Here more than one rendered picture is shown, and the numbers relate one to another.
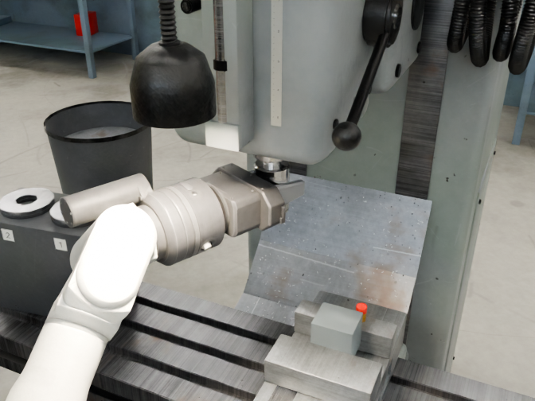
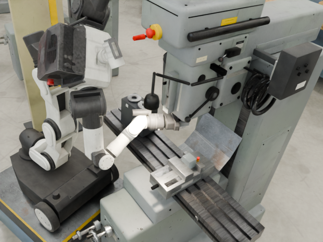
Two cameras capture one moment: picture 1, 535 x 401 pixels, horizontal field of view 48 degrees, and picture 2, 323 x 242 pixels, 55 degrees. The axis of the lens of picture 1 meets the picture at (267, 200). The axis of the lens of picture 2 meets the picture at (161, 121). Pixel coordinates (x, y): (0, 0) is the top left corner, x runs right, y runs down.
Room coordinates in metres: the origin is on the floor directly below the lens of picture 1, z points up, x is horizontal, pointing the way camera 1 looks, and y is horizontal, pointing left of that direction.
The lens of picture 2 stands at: (-0.55, -0.45, 2.23)
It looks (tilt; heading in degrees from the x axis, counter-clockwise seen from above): 37 degrees down; 24
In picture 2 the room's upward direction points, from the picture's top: 7 degrees clockwise
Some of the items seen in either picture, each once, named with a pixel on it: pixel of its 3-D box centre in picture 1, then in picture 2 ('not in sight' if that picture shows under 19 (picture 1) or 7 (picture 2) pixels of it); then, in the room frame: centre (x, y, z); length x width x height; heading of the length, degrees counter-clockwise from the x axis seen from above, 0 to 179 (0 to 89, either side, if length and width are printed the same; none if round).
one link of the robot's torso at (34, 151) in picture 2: not in sight; (50, 153); (0.53, 0.83, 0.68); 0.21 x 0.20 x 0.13; 81
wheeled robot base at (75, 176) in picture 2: not in sight; (55, 164); (0.53, 0.80, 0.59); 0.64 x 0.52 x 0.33; 81
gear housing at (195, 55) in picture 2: not in sight; (203, 39); (0.74, -0.02, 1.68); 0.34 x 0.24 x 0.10; 156
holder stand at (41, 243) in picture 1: (61, 253); (138, 114); (0.89, 0.36, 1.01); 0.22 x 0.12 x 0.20; 73
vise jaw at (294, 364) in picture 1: (322, 372); (180, 168); (0.61, -0.08, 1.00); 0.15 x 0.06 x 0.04; 66
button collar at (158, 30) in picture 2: not in sight; (155, 31); (0.49, 0.09, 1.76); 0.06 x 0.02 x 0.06; 66
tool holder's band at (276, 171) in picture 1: (271, 166); not in sight; (0.70, -0.01, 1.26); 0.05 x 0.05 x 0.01
